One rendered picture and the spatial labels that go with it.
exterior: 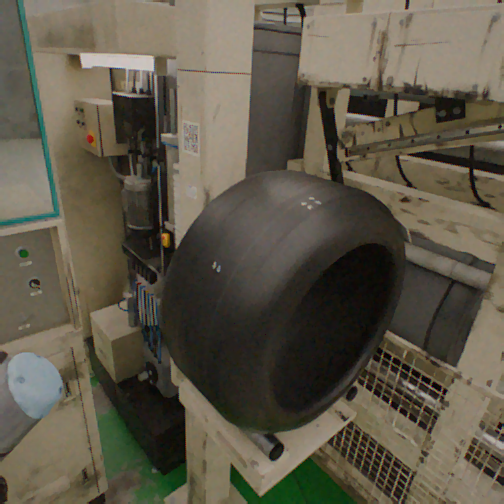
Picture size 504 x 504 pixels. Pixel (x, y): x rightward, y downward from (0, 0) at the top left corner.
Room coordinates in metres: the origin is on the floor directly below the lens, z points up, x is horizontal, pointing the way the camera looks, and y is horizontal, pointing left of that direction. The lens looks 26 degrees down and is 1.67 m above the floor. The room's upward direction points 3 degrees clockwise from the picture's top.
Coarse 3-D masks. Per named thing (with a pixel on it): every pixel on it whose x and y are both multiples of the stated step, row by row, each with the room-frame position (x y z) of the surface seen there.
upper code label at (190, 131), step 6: (186, 126) 0.94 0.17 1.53; (192, 126) 0.92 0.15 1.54; (198, 126) 0.91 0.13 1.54; (186, 132) 0.94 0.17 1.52; (192, 132) 0.92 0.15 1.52; (198, 132) 0.91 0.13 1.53; (186, 138) 0.94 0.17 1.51; (192, 138) 0.92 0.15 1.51; (198, 138) 0.91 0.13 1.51; (186, 144) 0.94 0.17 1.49; (192, 144) 0.92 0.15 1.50; (198, 144) 0.91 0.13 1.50; (186, 150) 0.94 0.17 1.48; (192, 150) 0.92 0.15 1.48; (198, 150) 0.91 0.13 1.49; (198, 156) 0.91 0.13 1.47
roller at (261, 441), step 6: (246, 432) 0.62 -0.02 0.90; (252, 438) 0.60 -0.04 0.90; (258, 438) 0.59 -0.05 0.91; (264, 438) 0.59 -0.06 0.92; (270, 438) 0.59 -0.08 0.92; (276, 438) 0.59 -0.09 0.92; (258, 444) 0.59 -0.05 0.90; (264, 444) 0.58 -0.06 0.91; (270, 444) 0.58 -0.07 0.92; (276, 444) 0.58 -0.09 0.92; (282, 444) 0.58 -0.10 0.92; (264, 450) 0.57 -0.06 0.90; (270, 450) 0.57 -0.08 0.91; (276, 450) 0.56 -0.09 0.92; (282, 450) 0.58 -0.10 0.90; (270, 456) 0.56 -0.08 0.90; (276, 456) 0.57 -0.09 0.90
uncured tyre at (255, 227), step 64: (256, 192) 0.72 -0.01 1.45; (320, 192) 0.69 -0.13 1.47; (192, 256) 0.64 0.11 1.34; (256, 256) 0.57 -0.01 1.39; (320, 256) 0.59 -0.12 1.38; (384, 256) 0.88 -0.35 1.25; (192, 320) 0.57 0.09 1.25; (256, 320) 0.51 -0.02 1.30; (320, 320) 0.94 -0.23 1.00; (384, 320) 0.79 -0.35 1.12; (256, 384) 0.50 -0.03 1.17; (320, 384) 0.77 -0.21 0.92
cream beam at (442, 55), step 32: (320, 32) 1.00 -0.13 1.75; (352, 32) 0.93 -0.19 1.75; (384, 32) 0.88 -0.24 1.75; (416, 32) 0.83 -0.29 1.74; (448, 32) 0.78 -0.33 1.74; (480, 32) 0.74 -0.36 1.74; (320, 64) 0.99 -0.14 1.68; (352, 64) 0.93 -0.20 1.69; (384, 64) 0.87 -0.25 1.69; (416, 64) 0.82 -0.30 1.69; (448, 64) 0.77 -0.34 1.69; (480, 64) 0.73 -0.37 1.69; (448, 96) 0.76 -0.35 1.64; (480, 96) 0.72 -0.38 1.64
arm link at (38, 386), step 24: (24, 360) 0.42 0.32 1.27; (0, 384) 0.38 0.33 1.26; (24, 384) 0.38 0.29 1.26; (48, 384) 0.41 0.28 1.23; (0, 408) 0.36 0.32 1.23; (24, 408) 0.37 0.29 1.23; (48, 408) 0.39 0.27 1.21; (0, 432) 0.35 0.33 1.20; (24, 432) 0.37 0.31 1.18; (0, 456) 0.36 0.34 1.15
